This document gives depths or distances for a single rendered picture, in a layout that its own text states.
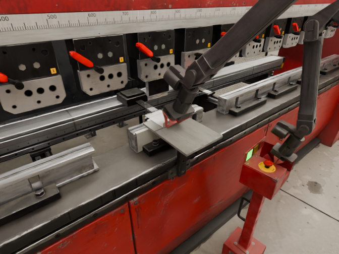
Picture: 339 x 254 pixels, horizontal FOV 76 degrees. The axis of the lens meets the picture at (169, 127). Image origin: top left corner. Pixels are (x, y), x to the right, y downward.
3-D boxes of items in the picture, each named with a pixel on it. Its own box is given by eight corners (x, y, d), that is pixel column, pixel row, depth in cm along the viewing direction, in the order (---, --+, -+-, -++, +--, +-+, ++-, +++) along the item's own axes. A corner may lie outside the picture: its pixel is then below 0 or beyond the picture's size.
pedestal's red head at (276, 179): (270, 200, 96) (281, 170, 87) (238, 182, 106) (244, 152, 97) (288, 178, 108) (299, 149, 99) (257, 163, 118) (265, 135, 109)
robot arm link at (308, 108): (322, 17, 72) (327, 19, 80) (302, 20, 76) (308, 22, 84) (310, 138, 85) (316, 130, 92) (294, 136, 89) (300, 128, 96)
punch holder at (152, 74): (141, 83, 76) (137, 33, 68) (129, 77, 82) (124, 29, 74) (174, 75, 84) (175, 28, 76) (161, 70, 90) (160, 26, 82)
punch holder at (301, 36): (300, 44, 140) (308, 15, 132) (287, 43, 146) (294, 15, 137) (311, 42, 148) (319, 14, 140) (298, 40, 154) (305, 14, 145)
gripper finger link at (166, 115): (157, 122, 84) (163, 106, 77) (171, 116, 88) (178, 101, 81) (166, 135, 82) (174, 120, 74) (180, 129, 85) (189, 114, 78)
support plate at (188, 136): (186, 156, 70) (186, 154, 70) (143, 124, 88) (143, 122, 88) (222, 137, 80) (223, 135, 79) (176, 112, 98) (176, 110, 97)
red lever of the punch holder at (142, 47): (141, 42, 65) (161, 59, 73) (134, 40, 68) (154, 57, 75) (138, 47, 66) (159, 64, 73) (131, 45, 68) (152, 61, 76)
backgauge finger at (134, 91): (144, 119, 94) (143, 108, 91) (116, 100, 111) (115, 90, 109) (166, 111, 100) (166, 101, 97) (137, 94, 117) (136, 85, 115)
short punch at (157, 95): (149, 101, 86) (148, 78, 81) (146, 100, 88) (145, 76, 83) (169, 95, 92) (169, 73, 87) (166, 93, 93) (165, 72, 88)
